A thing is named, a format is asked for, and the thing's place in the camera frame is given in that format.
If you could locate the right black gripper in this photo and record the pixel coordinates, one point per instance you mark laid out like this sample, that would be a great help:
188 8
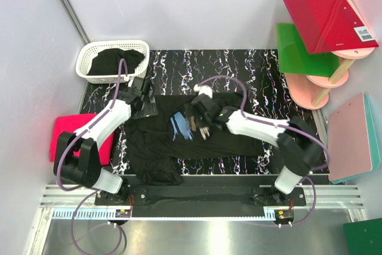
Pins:
196 114

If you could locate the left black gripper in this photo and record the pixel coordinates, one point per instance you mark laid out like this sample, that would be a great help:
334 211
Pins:
146 100

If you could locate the black printed t-shirt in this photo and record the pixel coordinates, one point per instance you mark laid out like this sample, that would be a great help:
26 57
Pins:
161 148

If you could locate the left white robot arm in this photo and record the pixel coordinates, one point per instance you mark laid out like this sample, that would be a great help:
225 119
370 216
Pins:
77 157

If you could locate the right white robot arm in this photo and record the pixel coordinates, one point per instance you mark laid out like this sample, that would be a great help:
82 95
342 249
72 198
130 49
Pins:
299 147

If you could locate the black marble pattern mat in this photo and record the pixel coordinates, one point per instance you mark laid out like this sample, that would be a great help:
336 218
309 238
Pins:
177 71

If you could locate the black shirt in basket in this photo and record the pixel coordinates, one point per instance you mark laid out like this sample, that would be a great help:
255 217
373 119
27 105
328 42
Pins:
107 61

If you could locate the white plastic laundry basket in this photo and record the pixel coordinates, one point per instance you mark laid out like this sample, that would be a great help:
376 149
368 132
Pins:
91 50

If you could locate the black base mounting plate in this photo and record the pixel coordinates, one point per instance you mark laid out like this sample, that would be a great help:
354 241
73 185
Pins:
244 197

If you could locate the green plastic sheet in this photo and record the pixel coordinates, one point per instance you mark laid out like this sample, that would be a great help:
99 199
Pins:
294 58

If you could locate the pink wooden tiered shelf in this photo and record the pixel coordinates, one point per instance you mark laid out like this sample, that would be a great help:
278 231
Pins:
312 92

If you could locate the pink clipboard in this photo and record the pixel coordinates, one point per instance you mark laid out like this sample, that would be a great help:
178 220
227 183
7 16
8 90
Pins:
352 138

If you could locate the red plastic folder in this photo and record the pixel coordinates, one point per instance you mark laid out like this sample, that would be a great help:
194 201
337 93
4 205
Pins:
329 25

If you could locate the teal board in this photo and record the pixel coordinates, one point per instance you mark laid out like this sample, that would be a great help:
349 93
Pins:
371 123

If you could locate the dark green board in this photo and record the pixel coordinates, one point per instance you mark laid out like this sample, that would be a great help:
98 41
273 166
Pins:
364 237

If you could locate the aluminium rail frame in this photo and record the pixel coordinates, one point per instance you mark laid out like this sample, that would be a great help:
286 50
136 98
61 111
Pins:
71 223

